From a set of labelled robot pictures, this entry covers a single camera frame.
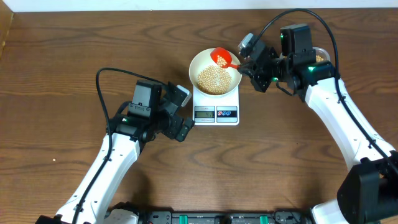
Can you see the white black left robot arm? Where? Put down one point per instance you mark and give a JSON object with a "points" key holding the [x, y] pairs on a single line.
{"points": [[91, 200]]}

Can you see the clear plastic bean container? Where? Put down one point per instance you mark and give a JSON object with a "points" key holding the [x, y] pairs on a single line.
{"points": [[322, 52]]}

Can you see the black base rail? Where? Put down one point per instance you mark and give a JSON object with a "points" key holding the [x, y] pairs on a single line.
{"points": [[164, 215]]}

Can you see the yellow soybeans in bowl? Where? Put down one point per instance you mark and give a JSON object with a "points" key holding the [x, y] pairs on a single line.
{"points": [[215, 80]]}

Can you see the white digital kitchen scale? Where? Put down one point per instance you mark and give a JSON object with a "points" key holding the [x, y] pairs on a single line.
{"points": [[216, 110]]}

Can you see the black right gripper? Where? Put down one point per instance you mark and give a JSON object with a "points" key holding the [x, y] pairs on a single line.
{"points": [[250, 69]]}

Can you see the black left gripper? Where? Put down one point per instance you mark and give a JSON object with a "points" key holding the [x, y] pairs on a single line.
{"points": [[170, 132]]}

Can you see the yellow soybeans in container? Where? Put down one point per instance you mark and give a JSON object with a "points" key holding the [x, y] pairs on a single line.
{"points": [[319, 58]]}

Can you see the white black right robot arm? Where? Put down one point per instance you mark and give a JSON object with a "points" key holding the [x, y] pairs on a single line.
{"points": [[368, 194]]}

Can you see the white round bowl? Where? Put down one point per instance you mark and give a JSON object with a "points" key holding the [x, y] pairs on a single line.
{"points": [[203, 60]]}

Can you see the red measuring scoop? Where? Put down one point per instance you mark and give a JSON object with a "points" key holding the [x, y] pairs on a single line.
{"points": [[221, 56]]}

